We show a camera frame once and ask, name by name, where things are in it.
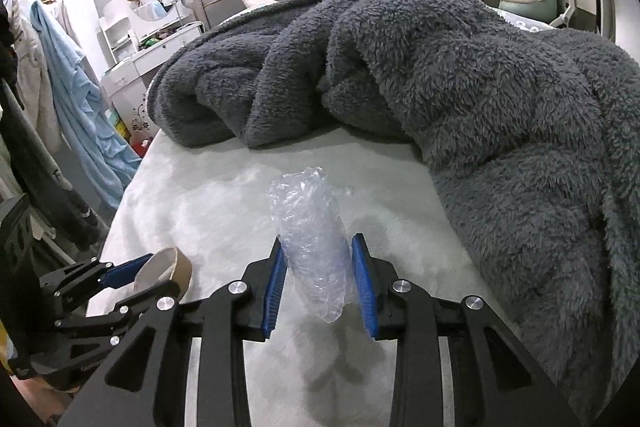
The light blue hanging garment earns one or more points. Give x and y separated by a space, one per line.
108 160

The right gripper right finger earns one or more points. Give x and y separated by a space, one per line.
495 380

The hanging dark clothes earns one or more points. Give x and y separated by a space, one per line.
30 135

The white dressing table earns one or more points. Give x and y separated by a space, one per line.
149 44

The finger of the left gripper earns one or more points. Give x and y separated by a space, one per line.
124 310
118 276

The bubble wrap piece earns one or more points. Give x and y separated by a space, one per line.
305 211

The dark grey fleece blanket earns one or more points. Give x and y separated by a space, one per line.
532 142

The white pillow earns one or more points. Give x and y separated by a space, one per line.
256 4

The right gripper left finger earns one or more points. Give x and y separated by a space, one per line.
142 382

